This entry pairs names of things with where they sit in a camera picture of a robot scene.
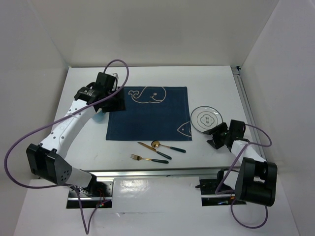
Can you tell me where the white plate with dark rim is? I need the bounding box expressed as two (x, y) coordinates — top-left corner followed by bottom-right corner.
(190, 106), (223, 133)

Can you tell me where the blue placemat with whale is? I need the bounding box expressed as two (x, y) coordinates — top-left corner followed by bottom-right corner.
(106, 87), (192, 141)

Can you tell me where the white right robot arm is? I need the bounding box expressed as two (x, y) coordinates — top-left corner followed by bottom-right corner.
(203, 119), (278, 207)

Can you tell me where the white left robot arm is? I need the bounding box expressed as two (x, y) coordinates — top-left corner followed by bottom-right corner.
(26, 72), (126, 196)

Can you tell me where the light blue mug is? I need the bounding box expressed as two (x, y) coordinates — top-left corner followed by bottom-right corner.
(93, 111), (106, 123)

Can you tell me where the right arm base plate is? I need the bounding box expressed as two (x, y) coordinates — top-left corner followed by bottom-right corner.
(195, 179), (236, 207)

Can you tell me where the aluminium front rail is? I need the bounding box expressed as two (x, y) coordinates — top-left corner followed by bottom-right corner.
(39, 167), (271, 179)

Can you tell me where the aluminium rail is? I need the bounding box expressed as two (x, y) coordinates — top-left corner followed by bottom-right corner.
(231, 65), (271, 174)
(39, 167), (271, 179)

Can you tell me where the gold knife green handle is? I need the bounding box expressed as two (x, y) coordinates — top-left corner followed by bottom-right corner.
(137, 142), (172, 160)

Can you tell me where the gold spoon green handle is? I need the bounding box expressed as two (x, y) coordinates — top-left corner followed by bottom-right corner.
(151, 141), (187, 153)

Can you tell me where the aluminium right side rail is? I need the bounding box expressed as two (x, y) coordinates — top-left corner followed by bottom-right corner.
(231, 65), (271, 174)

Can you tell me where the gold fork green handle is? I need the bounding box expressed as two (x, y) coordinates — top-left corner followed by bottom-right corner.
(130, 154), (169, 164)

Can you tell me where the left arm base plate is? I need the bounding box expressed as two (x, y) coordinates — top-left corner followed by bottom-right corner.
(66, 178), (114, 209)

